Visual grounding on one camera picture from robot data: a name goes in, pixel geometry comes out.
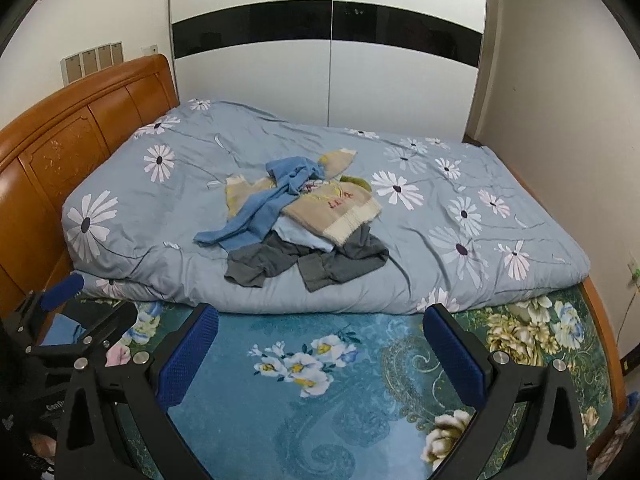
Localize beige knit sweater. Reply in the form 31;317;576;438
223;148;383;247

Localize teal floral blanket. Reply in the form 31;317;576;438
65;282;626;480

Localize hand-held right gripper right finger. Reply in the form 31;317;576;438
422;303;588;480

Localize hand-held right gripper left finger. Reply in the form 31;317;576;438
55;302;221;480

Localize white wardrobe with black stripe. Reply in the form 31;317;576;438
167;0;488;142

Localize blue pants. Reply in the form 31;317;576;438
194;156;326;248

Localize green knit garment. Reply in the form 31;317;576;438
340;174;373;193

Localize thin power cable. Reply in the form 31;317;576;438
616;285;640;348

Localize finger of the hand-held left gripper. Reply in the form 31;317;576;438
30;302;138;367
0;274;85;352

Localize grey garment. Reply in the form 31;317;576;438
223;222;390;293

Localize blue-grey daisy print duvet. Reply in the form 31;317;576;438
61;99;592;315

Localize light blue folded cloth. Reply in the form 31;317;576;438
42;314;90;346

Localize pale blue garment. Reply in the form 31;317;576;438
272;216;335;254

